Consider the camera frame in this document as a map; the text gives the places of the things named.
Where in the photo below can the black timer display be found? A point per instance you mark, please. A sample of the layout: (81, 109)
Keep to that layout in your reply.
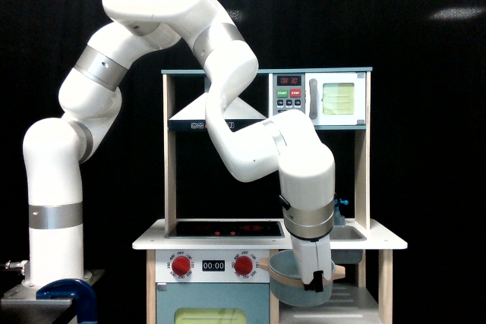
(213, 265)

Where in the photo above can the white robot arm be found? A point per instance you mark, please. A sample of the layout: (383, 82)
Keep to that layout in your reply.
(286, 143)

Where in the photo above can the left red oven knob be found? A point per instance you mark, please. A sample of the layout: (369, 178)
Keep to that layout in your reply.
(181, 266)

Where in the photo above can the grey toy faucet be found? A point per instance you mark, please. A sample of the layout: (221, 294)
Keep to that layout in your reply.
(339, 220)

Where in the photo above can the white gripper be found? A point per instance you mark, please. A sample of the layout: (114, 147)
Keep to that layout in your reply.
(314, 263)

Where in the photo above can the white cabinet shelf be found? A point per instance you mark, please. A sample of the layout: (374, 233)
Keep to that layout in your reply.
(347, 304)

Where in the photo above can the grey toy range hood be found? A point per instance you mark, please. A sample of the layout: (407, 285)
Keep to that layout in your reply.
(186, 100)

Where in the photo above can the toy microwave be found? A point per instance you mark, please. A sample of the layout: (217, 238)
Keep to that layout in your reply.
(332, 100)

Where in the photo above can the blue toy oven door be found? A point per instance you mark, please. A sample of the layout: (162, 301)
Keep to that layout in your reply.
(252, 299)

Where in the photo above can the red oven knob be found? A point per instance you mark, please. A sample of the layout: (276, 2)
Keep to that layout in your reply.
(181, 266)
(243, 265)

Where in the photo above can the wooden toy kitchen frame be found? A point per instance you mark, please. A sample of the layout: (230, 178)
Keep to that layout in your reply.
(374, 272)

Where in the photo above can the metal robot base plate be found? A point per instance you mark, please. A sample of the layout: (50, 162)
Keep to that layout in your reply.
(69, 300)

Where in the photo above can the grey toy pot bowl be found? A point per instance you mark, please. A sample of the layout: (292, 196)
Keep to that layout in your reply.
(287, 286)

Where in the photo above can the right red oven knob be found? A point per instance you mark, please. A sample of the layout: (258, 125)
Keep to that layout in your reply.
(243, 265)

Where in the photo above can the blue C-clamp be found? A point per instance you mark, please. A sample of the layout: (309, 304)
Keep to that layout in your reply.
(79, 291)

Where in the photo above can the black toy stovetop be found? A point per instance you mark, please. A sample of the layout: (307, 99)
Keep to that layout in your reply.
(227, 229)

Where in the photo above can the grey toy sink basin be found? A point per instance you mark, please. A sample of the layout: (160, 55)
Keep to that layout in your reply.
(343, 234)

